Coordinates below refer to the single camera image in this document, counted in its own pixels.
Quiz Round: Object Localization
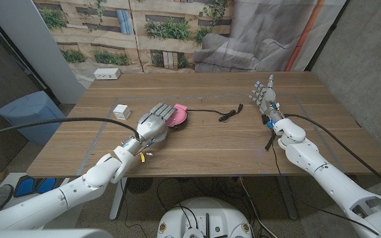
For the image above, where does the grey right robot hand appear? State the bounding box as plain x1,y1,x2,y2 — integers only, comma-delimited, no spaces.
248,74,285,125

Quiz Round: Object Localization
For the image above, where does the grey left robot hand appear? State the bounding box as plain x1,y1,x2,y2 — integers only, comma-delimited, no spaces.
136,102,178,143

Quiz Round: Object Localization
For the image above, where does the pink mini sandwich press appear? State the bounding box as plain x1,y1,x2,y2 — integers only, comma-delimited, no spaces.
165,103,189,130

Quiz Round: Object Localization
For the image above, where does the small white block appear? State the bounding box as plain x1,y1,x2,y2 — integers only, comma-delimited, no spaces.
112,104,131,120

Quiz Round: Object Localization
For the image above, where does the black round ribbed disc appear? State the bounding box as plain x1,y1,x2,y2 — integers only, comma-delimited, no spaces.
126,177,154,194

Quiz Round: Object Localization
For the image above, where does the white power outlet box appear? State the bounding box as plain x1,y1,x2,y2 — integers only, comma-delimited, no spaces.
93,67,121,81

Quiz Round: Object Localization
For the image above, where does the grey table leg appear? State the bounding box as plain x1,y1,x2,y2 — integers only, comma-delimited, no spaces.
277,175,298,221
110,177,128,221

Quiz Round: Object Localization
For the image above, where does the black backdrop stand pole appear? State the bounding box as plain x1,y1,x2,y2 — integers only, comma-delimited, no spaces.
304,0,351,72

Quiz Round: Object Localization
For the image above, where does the printed fabric backdrop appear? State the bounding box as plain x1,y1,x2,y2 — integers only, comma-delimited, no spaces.
33,0,348,89

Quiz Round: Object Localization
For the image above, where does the white robot torso base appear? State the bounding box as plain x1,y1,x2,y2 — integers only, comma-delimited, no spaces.
156,196,254,238

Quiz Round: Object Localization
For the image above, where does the blue plastic bin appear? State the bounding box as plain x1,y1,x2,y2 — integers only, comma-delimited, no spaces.
0,91,66,146

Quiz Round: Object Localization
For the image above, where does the blue foot pedal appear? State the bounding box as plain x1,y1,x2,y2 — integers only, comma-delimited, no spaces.
13,176,35,198
36,178,58,195

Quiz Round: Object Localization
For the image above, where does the white partition panel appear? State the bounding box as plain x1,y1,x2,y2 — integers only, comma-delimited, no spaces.
0,0,87,105

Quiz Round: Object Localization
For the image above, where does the black press power cord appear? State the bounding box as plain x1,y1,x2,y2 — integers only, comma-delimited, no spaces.
186,103,244,122

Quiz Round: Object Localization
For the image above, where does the black right wrist strap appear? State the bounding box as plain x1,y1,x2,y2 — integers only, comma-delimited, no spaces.
264,130,277,152

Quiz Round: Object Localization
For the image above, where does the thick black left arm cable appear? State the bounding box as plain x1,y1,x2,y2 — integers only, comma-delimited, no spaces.
0,116,141,140

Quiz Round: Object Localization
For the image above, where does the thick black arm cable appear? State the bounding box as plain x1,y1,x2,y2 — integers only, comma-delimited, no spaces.
284,113,381,195
0,116,141,140

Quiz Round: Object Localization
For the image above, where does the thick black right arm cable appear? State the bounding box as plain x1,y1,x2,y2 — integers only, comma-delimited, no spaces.
284,113,381,195

